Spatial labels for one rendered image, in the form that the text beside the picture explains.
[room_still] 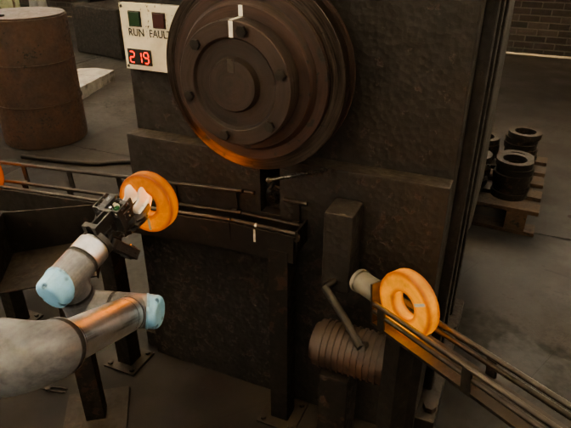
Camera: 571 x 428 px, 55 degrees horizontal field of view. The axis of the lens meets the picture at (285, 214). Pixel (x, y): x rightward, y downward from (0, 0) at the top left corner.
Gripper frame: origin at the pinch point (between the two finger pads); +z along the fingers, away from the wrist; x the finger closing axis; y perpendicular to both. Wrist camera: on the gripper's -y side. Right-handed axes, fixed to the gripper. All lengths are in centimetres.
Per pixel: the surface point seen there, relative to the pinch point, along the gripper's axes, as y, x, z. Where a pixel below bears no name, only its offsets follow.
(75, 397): -79, 41, -25
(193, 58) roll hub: 28.6, -10.8, 17.2
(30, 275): -20.4, 33.0, -18.8
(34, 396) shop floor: -79, 55, -29
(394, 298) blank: -15, -62, -2
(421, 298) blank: -9, -69, -5
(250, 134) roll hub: 12.9, -24.4, 13.0
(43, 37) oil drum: -52, 213, 170
